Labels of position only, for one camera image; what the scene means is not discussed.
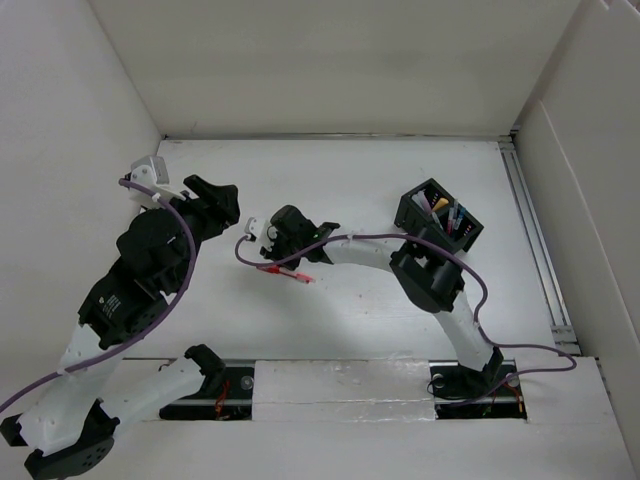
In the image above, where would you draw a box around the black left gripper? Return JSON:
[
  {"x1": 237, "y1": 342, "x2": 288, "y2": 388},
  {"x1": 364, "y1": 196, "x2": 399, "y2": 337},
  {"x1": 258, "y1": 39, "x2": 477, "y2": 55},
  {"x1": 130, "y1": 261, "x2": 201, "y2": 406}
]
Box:
[{"x1": 150, "y1": 174, "x2": 241, "y2": 290}]

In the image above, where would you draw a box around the red gel pen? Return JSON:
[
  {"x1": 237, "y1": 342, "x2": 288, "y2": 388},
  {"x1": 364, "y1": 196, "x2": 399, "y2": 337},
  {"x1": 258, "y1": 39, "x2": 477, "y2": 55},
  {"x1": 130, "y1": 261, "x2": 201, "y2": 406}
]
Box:
[{"x1": 258, "y1": 266, "x2": 315, "y2": 284}]

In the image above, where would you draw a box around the purple pink highlighter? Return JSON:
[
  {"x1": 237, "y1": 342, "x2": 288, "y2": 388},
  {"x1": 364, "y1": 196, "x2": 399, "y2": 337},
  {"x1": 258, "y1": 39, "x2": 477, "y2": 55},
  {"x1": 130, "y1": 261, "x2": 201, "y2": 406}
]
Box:
[{"x1": 414, "y1": 191, "x2": 432, "y2": 215}]

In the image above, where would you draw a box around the orange highlighter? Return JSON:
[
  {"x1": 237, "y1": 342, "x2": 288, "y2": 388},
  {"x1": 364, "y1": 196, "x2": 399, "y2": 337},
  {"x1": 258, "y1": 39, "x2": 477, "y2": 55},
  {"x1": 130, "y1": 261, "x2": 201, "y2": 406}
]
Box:
[{"x1": 432, "y1": 198, "x2": 449, "y2": 212}]

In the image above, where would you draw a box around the blue ink refill pen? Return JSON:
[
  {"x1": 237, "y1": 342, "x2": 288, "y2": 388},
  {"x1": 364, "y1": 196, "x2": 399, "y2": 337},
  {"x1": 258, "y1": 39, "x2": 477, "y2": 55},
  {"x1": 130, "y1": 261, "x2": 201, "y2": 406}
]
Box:
[{"x1": 453, "y1": 207, "x2": 466, "y2": 231}]

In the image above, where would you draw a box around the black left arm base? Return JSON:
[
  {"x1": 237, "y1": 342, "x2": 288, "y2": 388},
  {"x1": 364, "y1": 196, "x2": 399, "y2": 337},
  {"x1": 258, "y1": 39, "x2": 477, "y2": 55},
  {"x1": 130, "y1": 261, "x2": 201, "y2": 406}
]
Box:
[{"x1": 159, "y1": 344, "x2": 256, "y2": 421}]

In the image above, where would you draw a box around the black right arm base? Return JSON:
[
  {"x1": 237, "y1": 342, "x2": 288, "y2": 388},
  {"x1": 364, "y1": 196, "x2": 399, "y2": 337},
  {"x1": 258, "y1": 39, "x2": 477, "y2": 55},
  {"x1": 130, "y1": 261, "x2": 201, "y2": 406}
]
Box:
[{"x1": 426, "y1": 360, "x2": 527, "y2": 420}]

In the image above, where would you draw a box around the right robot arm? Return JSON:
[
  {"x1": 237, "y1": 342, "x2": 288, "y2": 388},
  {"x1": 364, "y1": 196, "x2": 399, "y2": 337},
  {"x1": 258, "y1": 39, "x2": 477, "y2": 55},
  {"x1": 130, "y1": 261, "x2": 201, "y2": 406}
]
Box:
[{"x1": 246, "y1": 205, "x2": 503, "y2": 394}]

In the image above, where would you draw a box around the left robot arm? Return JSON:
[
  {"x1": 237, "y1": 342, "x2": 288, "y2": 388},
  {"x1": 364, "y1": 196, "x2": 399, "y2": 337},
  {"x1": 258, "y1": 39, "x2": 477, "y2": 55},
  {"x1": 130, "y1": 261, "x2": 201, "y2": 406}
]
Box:
[{"x1": 1, "y1": 175, "x2": 240, "y2": 479}]

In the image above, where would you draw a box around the black desk organizer box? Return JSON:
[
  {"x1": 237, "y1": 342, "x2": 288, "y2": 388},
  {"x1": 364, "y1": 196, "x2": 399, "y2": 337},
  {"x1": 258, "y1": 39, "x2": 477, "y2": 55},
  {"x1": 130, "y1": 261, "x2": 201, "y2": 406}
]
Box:
[{"x1": 394, "y1": 178, "x2": 484, "y2": 254}]

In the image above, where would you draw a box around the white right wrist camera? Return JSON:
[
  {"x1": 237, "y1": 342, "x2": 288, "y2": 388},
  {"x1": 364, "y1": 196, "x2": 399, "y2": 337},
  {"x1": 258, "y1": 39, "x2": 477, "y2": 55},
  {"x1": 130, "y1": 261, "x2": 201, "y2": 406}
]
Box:
[{"x1": 244, "y1": 217, "x2": 278, "y2": 251}]

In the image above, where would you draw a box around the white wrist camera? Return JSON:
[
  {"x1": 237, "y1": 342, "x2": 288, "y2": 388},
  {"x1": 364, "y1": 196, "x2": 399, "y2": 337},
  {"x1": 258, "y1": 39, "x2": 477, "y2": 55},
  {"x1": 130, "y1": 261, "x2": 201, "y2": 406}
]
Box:
[
  {"x1": 244, "y1": 217, "x2": 278, "y2": 251},
  {"x1": 124, "y1": 155, "x2": 186, "y2": 209}
]

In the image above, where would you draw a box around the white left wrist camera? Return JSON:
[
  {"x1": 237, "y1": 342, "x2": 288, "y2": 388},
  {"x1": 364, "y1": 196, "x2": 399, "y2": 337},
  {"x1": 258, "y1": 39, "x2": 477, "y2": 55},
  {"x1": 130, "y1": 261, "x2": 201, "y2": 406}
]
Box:
[{"x1": 124, "y1": 155, "x2": 186, "y2": 209}]

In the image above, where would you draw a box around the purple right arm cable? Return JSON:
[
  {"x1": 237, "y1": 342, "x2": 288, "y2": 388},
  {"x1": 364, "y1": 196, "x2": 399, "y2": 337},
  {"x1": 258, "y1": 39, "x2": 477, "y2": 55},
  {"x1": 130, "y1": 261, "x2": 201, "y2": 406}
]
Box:
[{"x1": 234, "y1": 230, "x2": 577, "y2": 409}]

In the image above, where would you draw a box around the aluminium side rail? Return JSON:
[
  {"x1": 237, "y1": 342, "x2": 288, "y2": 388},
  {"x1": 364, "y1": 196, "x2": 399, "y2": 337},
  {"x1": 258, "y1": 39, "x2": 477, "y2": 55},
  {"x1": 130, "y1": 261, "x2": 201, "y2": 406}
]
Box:
[{"x1": 498, "y1": 139, "x2": 584, "y2": 357}]

